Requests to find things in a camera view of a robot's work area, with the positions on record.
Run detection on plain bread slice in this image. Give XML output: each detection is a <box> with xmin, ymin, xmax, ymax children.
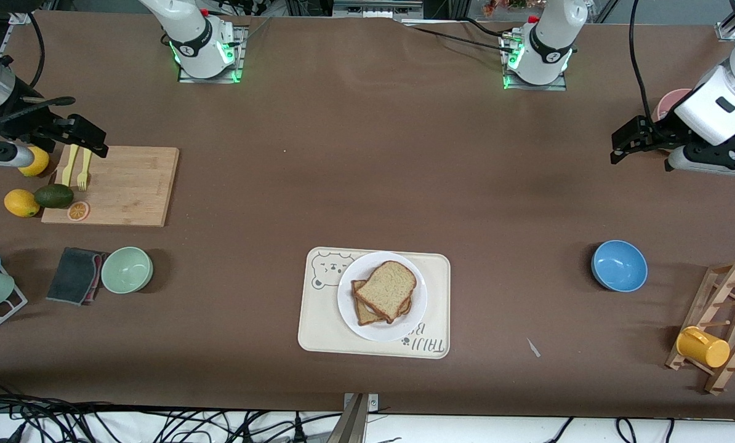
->
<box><xmin>353</xmin><ymin>260</ymin><xmax>418</xmax><ymax>324</ymax></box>

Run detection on white round plate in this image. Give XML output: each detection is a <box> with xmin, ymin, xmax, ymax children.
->
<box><xmin>337</xmin><ymin>251</ymin><xmax>428</xmax><ymax>343</ymax></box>

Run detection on pink ribbed bowl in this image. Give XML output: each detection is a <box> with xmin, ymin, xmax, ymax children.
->
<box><xmin>653</xmin><ymin>89</ymin><xmax>693</xmax><ymax>122</ymax></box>

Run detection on yellow plastic fork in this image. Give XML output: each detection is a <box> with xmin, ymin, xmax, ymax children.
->
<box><xmin>77</xmin><ymin>148</ymin><xmax>94</xmax><ymax>191</ymax></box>

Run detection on yellow plastic knife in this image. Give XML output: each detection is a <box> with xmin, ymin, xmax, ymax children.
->
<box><xmin>62</xmin><ymin>144</ymin><xmax>80</xmax><ymax>187</ymax></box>

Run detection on yellow lemon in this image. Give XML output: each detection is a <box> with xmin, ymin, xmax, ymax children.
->
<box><xmin>18</xmin><ymin>146</ymin><xmax>50</xmax><ymax>178</ymax></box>
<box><xmin>4</xmin><ymin>189</ymin><xmax>41</xmax><ymax>218</ymax></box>

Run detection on green avocado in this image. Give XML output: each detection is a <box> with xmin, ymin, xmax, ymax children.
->
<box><xmin>34</xmin><ymin>183</ymin><xmax>74</xmax><ymax>209</ymax></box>

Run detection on wooden cutting board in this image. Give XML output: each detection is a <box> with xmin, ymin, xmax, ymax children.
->
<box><xmin>41</xmin><ymin>145</ymin><xmax>180</xmax><ymax>228</ymax></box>

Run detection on blue bowl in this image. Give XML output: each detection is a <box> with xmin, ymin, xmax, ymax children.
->
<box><xmin>591</xmin><ymin>240</ymin><xmax>648</xmax><ymax>292</ymax></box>

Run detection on mint green bowl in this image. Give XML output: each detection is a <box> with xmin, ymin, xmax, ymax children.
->
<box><xmin>101</xmin><ymin>247</ymin><xmax>154</xmax><ymax>294</ymax></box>

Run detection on folded grey pink cloth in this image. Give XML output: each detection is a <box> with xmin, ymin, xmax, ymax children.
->
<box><xmin>46</xmin><ymin>247</ymin><xmax>108</xmax><ymax>306</ymax></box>

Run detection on wooden mug rack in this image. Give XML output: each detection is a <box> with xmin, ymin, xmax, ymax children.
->
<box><xmin>665</xmin><ymin>260</ymin><xmax>735</xmax><ymax>395</ymax></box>

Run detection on yellow mug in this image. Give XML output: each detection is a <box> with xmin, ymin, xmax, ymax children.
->
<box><xmin>676</xmin><ymin>326</ymin><xmax>731</xmax><ymax>369</ymax></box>

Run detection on grey equipment box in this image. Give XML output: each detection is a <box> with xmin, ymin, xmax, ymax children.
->
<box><xmin>332</xmin><ymin>0</ymin><xmax>425</xmax><ymax>18</ymax></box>

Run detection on cream bear print tray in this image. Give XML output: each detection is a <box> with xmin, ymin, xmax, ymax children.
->
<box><xmin>297</xmin><ymin>247</ymin><xmax>451</xmax><ymax>359</ymax></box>

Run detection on bread slice under egg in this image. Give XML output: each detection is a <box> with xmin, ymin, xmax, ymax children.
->
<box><xmin>351</xmin><ymin>280</ymin><xmax>412</xmax><ymax>327</ymax></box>

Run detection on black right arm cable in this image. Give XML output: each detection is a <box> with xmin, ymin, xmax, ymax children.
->
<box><xmin>0</xmin><ymin>12</ymin><xmax>76</xmax><ymax>130</ymax></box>

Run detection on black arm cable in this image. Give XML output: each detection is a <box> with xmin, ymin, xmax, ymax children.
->
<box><xmin>0</xmin><ymin>12</ymin><xmax>76</xmax><ymax>130</ymax></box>
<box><xmin>627</xmin><ymin>0</ymin><xmax>659</xmax><ymax>133</ymax></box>

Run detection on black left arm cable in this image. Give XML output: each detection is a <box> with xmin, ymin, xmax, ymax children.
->
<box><xmin>627</xmin><ymin>0</ymin><xmax>659</xmax><ymax>133</ymax></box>

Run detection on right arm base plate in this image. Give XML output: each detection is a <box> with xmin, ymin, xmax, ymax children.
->
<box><xmin>179</xmin><ymin>25</ymin><xmax>249</xmax><ymax>84</ymax></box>

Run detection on white wire cup rack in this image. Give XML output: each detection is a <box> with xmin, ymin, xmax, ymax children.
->
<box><xmin>0</xmin><ymin>242</ymin><xmax>28</xmax><ymax>340</ymax></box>

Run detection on black base cable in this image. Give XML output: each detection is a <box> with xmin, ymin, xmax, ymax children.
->
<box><xmin>462</xmin><ymin>17</ymin><xmax>511</xmax><ymax>39</ymax></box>
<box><xmin>404</xmin><ymin>23</ymin><xmax>505</xmax><ymax>49</ymax></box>

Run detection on tangled black floor cables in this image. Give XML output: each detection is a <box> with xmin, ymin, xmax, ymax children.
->
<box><xmin>0</xmin><ymin>378</ymin><xmax>343</xmax><ymax>443</ymax></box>

